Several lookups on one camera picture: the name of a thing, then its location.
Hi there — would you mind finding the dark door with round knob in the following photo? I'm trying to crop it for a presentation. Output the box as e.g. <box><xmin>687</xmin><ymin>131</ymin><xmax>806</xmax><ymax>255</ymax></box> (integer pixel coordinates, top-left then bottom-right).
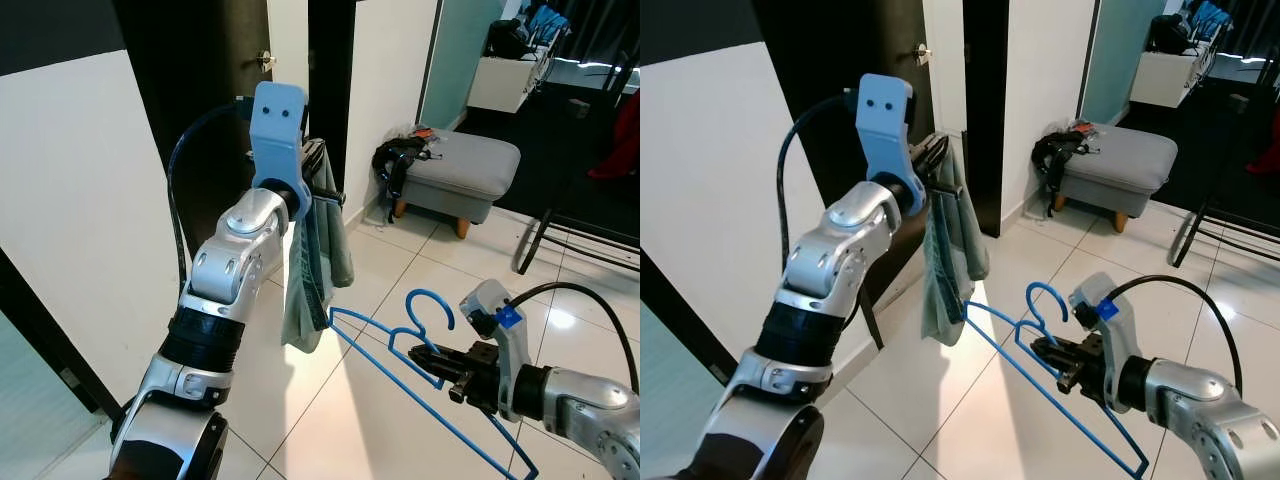
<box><xmin>110</xmin><ymin>0</ymin><xmax>273</xmax><ymax>261</ymax></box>
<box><xmin>752</xmin><ymin>0</ymin><xmax>936</xmax><ymax>311</ymax></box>

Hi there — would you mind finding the grey green garment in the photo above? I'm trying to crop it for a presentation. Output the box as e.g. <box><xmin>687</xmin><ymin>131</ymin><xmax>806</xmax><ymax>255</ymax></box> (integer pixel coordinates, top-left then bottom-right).
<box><xmin>920</xmin><ymin>135</ymin><xmax>991</xmax><ymax>348</ymax></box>
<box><xmin>280</xmin><ymin>138</ymin><xmax>356</xmax><ymax>353</ymax></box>

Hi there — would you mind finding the black strap bag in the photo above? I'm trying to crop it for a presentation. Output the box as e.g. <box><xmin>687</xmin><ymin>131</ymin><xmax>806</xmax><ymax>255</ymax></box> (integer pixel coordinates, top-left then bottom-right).
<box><xmin>1032</xmin><ymin>122</ymin><xmax>1099</xmax><ymax>196</ymax></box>
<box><xmin>372</xmin><ymin>128</ymin><xmax>441</xmax><ymax>201</ymax></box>

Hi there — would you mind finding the light blue bag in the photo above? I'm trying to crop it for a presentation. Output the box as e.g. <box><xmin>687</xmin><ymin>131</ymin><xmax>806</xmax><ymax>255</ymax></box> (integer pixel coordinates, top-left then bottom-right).
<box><xmin>1190</xmin><ymin>0</ymin><xmax>1233</xmax><ymax>41</ymax></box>
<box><xmin>527</xmin><ymin>3</ymin><xmax>571</xmax><ymax>46</ymax></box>

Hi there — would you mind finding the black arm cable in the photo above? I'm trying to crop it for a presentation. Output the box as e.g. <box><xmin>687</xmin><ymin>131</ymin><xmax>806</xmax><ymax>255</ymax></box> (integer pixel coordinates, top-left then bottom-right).
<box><xmin>505</xmin><ymin>282</ymin><xmax>641</xmax><ymax>396</ymax></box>
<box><xmin>778</xmin><ymin>92</ymin><xmax>886</xmax><ymax>351</ymax></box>
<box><xmin>165</xmin><ymin>97</ymin><xmax>251</xmax><ymax>291</ymax></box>
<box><xmin>1100</xmin><ymin>275</ymin><xmax>1246</xmax><ymax>396</ymax></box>

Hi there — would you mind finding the white low cabinet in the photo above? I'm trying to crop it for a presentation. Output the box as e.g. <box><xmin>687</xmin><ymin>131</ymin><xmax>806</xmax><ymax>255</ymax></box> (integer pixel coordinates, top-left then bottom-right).
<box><xmin>465</xmin><ymin>40</ymin><xmax>556</xmax><ymax>114</ymax></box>
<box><xmin>1130</xmin><ymin>40</ymin><xmax>1226</xmax><ymax>109</ymax></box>

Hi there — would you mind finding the dark blue thin hanger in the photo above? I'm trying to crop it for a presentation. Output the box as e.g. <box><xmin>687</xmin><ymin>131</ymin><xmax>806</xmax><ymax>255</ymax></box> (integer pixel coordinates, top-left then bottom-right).
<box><xmin>328</xmin><ymin>290</ymin><xmax>541</xmax><ymax>480</ymax></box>
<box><xmin>962</xmin><ymin>282</ymin><xmax>1151</xmax><ymax>479</ymax></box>

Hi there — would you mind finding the black floor mat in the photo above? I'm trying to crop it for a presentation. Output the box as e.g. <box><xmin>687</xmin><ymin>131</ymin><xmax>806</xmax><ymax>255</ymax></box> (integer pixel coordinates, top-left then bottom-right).
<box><xmin>470</xmin><ymin>65</ymin><xmax>641</xmax><ymax>241</ymax></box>
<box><xmin>1130</xmin><ymin>70</ymin><xmax>1280</xmax><ymax>216</ymax></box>

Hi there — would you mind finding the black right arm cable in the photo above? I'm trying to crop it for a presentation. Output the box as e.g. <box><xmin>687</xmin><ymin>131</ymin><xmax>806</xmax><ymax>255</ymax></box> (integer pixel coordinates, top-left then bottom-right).
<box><xmin>1100</xmin><ymin>275</ymin><xmax>1246</xmax><ymax>396</ymax></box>
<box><xmin>505</xmin><ymin>282</ymin><xmax>641</xmax><ymax>396</ymax></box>

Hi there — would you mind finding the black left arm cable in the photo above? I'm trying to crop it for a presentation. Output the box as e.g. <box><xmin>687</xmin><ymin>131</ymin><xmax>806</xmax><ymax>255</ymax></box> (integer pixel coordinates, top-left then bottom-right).
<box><xmin>165</xmin><ymin>97</ymin><xmax>251</xmax><ymax>291</ymax></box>
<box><xmin>778</xmin><ymin>92</ymin><xmax>886</xmax><ymax>351</ymax></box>

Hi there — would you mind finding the dark grey curtain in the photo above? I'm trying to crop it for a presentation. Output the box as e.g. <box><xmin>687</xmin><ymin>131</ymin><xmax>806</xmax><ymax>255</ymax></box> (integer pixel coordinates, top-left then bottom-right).
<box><xmin>1225</xmin><ymin>0</ymin><xmax>1280</xmax><ymax>61</ymax></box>
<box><xmin>560</xmin><ymin>0</ymin><xmax>641</xmax><ymax>71</ymax></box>

